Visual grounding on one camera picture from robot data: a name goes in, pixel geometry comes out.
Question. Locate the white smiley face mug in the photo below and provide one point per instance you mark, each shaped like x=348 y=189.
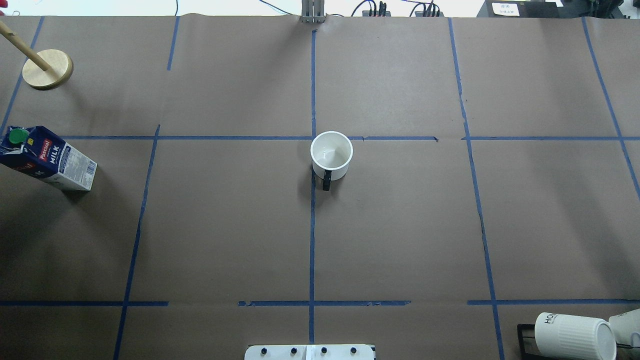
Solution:
x=331 y=155

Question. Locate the blue Pascual milk carton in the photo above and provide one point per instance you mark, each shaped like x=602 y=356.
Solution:
x=41 y=154

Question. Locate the black box with white label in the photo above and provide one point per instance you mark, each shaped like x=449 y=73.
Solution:
x=537 y=9

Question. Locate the white ribbed HOME mug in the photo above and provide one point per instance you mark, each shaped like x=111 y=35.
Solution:
x=564 y=336

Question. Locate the wooden stand with round base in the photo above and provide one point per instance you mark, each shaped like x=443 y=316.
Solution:
x=44 y=70

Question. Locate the grey aluminium frame post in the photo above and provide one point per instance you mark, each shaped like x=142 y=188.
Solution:
x=312 y=12

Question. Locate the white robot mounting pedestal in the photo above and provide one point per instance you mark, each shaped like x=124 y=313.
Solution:
x=358 y=351

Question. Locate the black cable connector block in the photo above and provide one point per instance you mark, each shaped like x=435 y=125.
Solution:
x=377 y=9

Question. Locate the black wire mug rack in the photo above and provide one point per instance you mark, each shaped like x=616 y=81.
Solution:
x=526 y=342

